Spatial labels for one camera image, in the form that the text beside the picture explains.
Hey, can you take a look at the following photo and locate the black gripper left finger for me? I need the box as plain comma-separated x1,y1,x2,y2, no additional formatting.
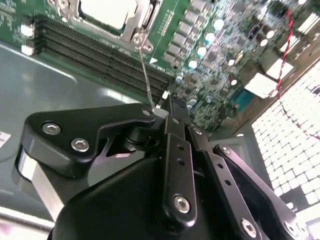
11,94,199,228

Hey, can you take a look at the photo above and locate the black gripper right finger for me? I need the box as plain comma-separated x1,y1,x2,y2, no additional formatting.
178,96,313,240

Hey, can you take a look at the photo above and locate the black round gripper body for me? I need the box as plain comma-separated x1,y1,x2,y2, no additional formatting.
47,156,241,240

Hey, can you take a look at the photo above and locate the thin metal locking lever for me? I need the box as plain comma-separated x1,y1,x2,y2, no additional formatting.
137,44,157,111

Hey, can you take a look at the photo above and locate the silver square CPU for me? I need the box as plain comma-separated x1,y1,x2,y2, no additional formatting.
79,0,139,29

